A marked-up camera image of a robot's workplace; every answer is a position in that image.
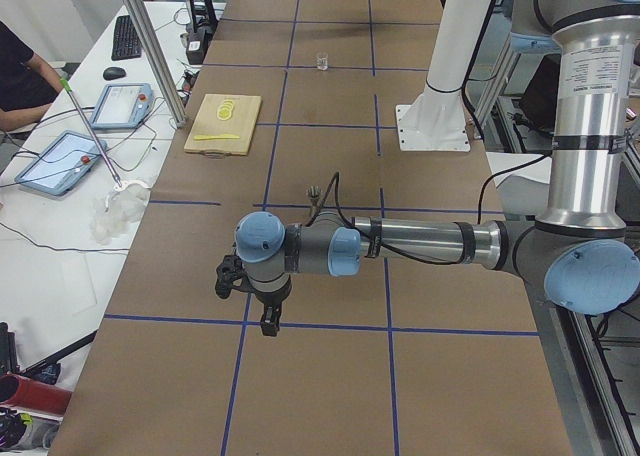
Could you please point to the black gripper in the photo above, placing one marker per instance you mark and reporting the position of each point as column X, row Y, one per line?
column 270, row 300

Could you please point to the clear glass beaker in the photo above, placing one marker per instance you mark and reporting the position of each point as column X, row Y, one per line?
column 322, row 61

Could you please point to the steel measuring jigger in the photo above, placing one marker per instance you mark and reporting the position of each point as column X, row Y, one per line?
column 314, row 194

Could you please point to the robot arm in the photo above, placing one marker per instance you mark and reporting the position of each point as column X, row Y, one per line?
column 574, row 250

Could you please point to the yellow plastic knife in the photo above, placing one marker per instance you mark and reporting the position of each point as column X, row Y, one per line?
column 222, row 136

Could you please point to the crumpled white tissue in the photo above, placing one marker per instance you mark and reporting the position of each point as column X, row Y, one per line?
column 116, row 211

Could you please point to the wooden cutting board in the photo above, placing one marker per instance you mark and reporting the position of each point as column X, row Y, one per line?
column 242, row 123

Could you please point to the lemon slice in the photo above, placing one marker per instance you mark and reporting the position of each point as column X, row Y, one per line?
column 225, row 109

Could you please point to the near blue teach pendant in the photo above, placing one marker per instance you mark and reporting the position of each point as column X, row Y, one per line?
column 60, row 166

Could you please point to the blue teach pendant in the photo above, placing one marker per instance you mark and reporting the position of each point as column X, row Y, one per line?
column 122, row 106
column 60, row 166

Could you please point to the far blue teach pendant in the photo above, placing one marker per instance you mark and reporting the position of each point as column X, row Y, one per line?
column 122, row 106

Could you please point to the red cylinder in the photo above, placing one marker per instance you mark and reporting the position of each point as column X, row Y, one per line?
column 28, row 394

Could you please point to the black computer mouse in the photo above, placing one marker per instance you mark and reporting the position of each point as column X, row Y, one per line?
column 113, row 73

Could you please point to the black keyboard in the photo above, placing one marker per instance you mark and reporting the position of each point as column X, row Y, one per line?
column 126, row 43

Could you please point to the person in black shirt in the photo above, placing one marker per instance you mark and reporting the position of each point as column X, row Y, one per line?
column 29, row 84

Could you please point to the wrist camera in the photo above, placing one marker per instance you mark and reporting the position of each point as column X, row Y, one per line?
column 231, row 275

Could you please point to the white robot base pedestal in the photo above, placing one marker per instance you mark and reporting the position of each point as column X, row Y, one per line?
column 435, row 121

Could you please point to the green handled reacher grabber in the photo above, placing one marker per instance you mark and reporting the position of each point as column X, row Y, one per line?
column 119, row 184

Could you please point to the aluminium frame post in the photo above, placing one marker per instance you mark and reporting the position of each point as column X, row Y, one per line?
column 156, row 58

